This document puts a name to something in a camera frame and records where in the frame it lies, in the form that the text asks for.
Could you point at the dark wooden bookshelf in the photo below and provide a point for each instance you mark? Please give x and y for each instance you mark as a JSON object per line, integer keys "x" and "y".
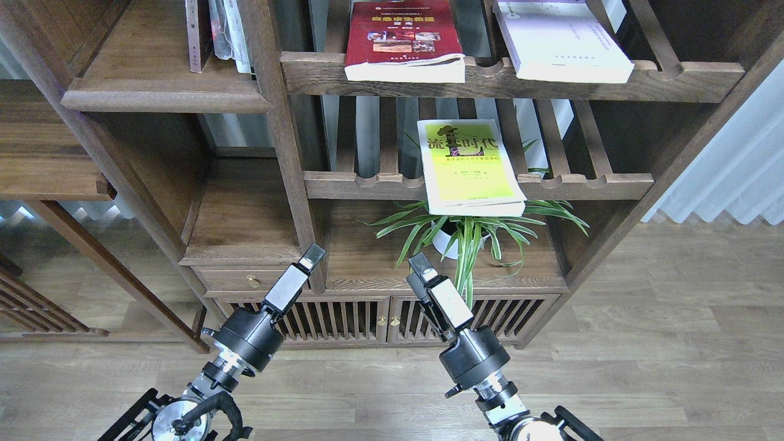
{"x": 234, "y": 175}

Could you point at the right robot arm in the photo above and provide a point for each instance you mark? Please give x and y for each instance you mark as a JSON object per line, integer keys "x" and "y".
{"x": 510, "y": 419}

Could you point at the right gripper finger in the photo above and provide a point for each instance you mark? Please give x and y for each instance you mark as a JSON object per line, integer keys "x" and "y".
{"x": 422, "y": 268}

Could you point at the green spider plant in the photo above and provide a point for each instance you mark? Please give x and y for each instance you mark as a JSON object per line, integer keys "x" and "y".
{"x": 509, "y": 236}

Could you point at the white curtain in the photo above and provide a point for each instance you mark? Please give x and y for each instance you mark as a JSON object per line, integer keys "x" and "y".
{"x": 740, "y": 172}

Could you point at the brown upright book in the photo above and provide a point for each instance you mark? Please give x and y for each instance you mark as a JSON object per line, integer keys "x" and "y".
{"x": 199, "y": 34}

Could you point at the red cover book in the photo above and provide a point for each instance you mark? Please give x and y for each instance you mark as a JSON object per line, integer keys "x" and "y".
{"x": 404, "y": 42}

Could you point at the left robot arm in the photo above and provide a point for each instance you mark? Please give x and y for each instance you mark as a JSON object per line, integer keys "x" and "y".
{"x": 189, "y": 417}

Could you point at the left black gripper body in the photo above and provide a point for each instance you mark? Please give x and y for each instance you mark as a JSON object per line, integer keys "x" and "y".
{"x": 251, "y": 335}

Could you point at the white lavender book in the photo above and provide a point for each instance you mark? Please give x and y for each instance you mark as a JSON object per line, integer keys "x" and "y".
{"x": 560, "y": 41}

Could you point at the white upright book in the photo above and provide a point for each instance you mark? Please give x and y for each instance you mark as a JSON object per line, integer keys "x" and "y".
{"x": 236, "y": 37}

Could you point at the plastic wrapped book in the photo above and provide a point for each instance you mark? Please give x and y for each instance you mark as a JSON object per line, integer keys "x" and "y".
{"x": 220, "y": 31}

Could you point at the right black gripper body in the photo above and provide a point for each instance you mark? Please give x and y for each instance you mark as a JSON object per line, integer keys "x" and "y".
{"x": 474, "y": 358}

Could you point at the yellow green book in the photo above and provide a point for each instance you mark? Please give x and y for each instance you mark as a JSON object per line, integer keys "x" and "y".
{"x": 467, "y": 170}

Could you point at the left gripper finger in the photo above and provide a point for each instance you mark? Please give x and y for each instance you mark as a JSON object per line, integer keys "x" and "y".
{"x": 311, "y": 258}

